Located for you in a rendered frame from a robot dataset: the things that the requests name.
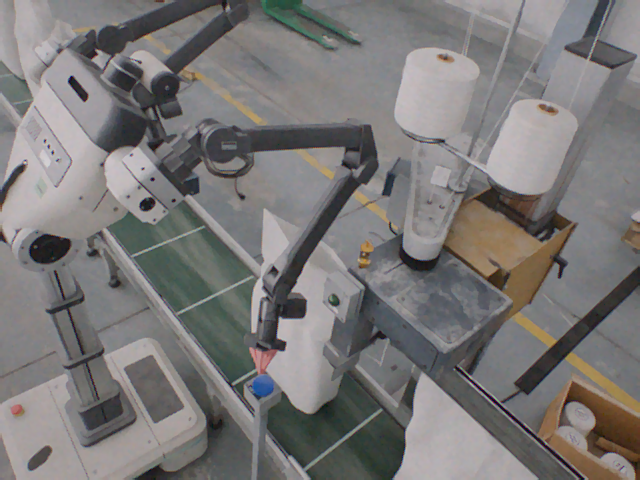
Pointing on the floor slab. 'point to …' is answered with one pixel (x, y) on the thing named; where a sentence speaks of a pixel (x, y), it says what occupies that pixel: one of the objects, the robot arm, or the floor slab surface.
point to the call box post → (259, 445)
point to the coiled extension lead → (231, 170)
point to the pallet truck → (308, 23)
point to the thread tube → (616, 449)
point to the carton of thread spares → (620, 420)
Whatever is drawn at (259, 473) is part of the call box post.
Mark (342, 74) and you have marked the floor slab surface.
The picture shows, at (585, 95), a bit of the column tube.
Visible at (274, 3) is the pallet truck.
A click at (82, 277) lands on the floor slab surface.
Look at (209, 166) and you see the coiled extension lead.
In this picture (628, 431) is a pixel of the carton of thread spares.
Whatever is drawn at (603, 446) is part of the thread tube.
